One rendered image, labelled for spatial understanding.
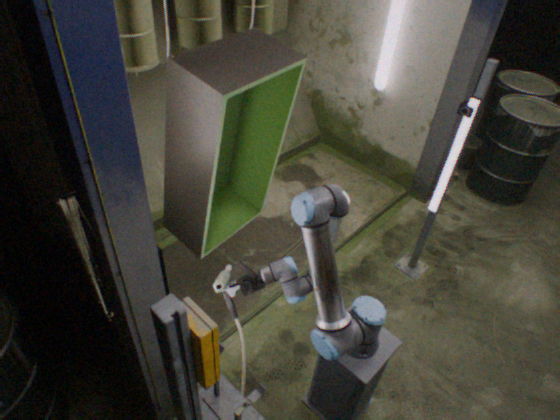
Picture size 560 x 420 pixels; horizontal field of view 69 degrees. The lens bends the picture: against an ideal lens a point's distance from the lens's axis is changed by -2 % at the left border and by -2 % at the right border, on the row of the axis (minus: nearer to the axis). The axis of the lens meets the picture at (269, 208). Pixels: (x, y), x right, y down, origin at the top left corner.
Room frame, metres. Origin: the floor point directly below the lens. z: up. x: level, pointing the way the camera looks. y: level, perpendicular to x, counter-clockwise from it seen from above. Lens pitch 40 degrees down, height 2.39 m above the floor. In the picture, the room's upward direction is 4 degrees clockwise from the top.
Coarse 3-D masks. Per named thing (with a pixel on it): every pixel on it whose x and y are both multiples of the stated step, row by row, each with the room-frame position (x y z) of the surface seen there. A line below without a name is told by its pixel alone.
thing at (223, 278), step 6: (228, 270) 1.43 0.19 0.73; (222, 276) 1.29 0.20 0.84; (228, 276) 1.36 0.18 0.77; (216, 282) 1.21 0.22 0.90; (222, 282) 1.21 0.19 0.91; (216, 288) 1.18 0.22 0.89; (222, 288) 1.19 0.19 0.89; (228, 294) 1.23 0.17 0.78; (228, 300) 1.22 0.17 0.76; (228, 306) 1.20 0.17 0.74; (234, 306) 1.20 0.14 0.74; (234, 312) 1.18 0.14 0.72; (234, 318) 1.16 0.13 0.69
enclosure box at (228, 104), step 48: (192, 48) 1.91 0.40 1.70; (240, 48) 2.01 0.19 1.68; (288, 48) 2.12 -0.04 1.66; (192, 96) 1.70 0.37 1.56; (240, 96) 2.30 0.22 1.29; (288, 96) 2.12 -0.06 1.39; (192, 144) 1.72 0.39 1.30; (240, 144) 2.34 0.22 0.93; (192, 192) 1.74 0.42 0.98; (240, 192) 2.34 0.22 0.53; (192, 240) 1.77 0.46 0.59
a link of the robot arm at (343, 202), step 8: (328, 184) 1.31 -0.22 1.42; (336, 192) 1.26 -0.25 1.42; (344, 192) 1.30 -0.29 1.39; (336, 200) 1.24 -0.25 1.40; (344, 200) 1.27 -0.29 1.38; (336, 208) 1.24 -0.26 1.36; (344, 208) 1.27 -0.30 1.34; (336, 216) 1.26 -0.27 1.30; (336, 224) 1.28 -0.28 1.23; (336, 232) 1.29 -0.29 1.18; (312, 288) 1.28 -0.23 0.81
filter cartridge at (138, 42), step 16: (128, 0) 2.68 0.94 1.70; (144, 0) 2.74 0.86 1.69; (128, 16) 2.66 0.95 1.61; (144, 16) 2.72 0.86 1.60; (128, 32) 2.68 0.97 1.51; (144, 32) 2.71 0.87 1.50; (128, 48) 2.66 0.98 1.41; (144, 48) 2.70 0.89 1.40; (128, 64) 2.65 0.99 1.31; (144, 64) 2.69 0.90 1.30
